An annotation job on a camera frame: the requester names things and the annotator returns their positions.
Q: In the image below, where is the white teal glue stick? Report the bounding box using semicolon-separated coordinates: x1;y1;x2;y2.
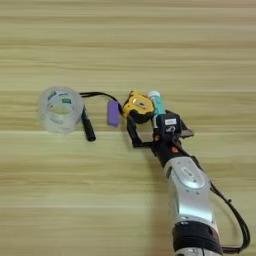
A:
147;90;167;130

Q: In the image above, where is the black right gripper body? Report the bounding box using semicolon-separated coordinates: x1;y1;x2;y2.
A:
139;129;192;168

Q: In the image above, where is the yellow black tape measure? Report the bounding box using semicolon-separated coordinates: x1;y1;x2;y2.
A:
78;90;156;125

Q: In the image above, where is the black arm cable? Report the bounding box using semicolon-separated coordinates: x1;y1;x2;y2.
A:
196;156;252;255

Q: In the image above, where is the black marker pen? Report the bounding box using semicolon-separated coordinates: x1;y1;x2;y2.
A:
80;105;97;143

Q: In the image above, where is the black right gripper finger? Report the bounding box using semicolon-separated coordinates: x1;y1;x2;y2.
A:
178;119;195;139
125;115;152;149

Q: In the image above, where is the clear adhesive tape roll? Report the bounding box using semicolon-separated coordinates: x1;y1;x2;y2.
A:
37;86;85;135

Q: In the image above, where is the small purple eraser block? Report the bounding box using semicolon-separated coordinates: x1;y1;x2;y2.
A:
106;98;122;128

